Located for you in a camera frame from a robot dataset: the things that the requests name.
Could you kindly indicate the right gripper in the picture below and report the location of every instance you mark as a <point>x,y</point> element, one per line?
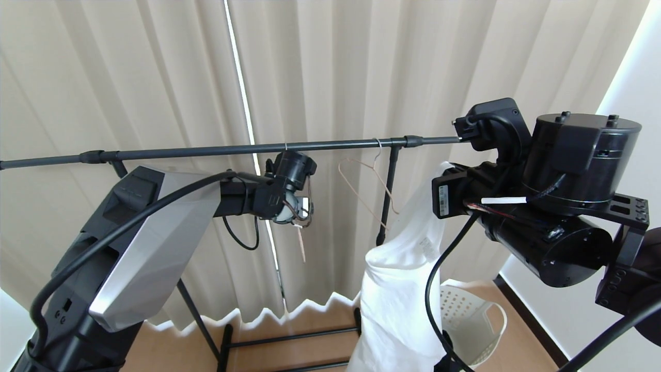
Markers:
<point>547,243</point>

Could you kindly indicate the white printed t-shirt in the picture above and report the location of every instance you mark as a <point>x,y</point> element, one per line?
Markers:
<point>397,289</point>

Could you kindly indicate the pink clothes hanger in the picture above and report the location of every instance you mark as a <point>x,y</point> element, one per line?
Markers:
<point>386,188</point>
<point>301,245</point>

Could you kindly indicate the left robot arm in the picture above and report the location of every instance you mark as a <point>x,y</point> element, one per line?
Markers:
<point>155,248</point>

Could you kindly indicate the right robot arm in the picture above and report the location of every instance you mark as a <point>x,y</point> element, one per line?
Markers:
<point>578,160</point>

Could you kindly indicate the white laundry basket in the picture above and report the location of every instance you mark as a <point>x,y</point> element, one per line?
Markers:
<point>465,310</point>

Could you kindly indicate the black clothes rack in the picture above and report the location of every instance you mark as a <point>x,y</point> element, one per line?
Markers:
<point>206,151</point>

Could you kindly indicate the beige curtain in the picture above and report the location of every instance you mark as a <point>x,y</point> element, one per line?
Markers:
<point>129,77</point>

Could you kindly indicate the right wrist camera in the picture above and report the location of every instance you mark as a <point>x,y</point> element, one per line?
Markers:
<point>496,124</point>

